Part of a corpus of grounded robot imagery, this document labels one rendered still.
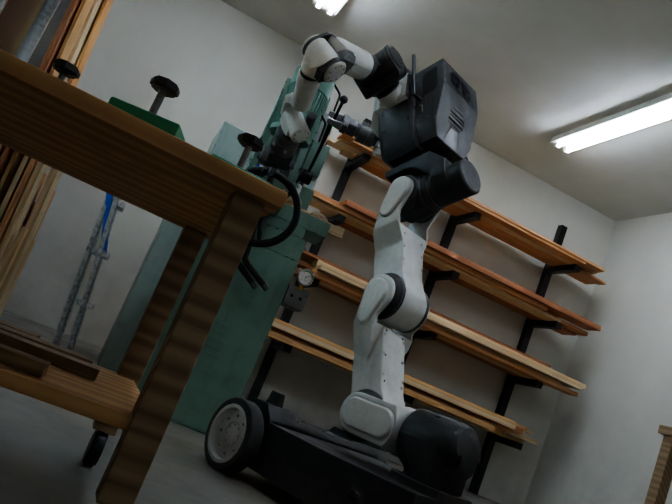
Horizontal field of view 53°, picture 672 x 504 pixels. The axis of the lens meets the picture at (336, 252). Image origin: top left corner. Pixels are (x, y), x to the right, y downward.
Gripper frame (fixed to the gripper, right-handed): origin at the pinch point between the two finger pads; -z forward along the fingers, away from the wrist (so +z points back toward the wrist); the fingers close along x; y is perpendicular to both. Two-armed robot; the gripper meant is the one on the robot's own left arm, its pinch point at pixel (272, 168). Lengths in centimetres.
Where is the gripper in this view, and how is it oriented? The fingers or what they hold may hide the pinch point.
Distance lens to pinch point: 234.6
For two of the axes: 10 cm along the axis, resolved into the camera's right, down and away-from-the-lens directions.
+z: 3.8, -5.6, -7.4
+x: 9.3, 1.8, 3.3
